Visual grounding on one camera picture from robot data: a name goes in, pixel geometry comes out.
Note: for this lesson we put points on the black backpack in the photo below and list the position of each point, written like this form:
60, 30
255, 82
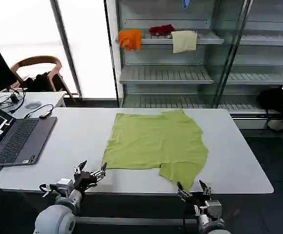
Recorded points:
275, 102

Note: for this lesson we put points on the green shirt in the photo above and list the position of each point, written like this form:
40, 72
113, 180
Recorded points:
156, 141

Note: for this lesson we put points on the grey window frame post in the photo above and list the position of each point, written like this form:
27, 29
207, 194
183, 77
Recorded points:
67, 48

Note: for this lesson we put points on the shiny metal post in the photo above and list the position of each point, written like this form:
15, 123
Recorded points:
231, 53

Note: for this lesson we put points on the black charger block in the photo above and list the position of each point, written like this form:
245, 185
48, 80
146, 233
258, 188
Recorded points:
14, 98

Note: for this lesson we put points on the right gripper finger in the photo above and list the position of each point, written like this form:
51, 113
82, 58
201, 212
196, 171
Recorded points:
206, 190
185, 195

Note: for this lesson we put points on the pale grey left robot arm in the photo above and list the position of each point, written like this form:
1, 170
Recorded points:
53, 219

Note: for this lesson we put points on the wooden chair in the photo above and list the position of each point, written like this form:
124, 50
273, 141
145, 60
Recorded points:
34, 59

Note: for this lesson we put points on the grey round pad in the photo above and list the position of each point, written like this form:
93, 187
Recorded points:
32, 105

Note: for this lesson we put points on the dark window frame post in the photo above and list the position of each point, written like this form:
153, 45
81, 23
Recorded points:
112, 61

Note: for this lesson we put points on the grey laptop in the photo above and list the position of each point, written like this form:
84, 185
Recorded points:
22, 136

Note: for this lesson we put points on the empty grey shelf rack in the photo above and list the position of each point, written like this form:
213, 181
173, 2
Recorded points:
260, 73

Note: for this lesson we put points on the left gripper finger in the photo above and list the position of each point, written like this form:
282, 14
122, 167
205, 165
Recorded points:
99, 174
80, 168

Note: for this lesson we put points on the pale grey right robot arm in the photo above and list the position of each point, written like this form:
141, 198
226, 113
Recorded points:
210, 219

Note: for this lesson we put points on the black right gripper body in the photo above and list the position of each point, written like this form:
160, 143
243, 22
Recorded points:
197, 200

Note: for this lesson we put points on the grey shelf rack with cloths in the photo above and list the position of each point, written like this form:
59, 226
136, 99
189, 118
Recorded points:
165, 73

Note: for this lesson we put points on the black bag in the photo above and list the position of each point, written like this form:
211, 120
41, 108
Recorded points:
41, 81

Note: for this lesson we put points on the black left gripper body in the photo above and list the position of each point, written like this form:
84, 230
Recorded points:
82, 180

